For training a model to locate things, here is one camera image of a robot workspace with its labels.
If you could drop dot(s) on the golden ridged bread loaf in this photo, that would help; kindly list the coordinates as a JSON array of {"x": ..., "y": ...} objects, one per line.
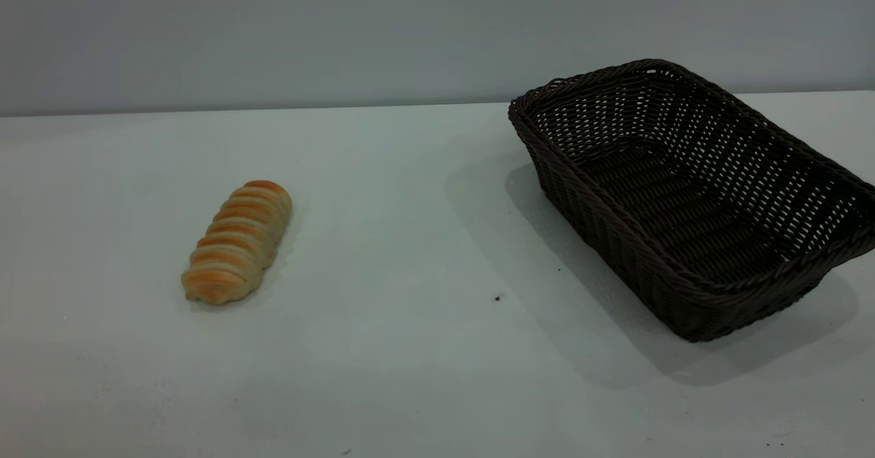
[{"x": 236, "y": 243}]

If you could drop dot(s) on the dark brown wicker basket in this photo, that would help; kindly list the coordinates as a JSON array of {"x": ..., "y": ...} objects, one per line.
[{"x": 615, "y": 236}]

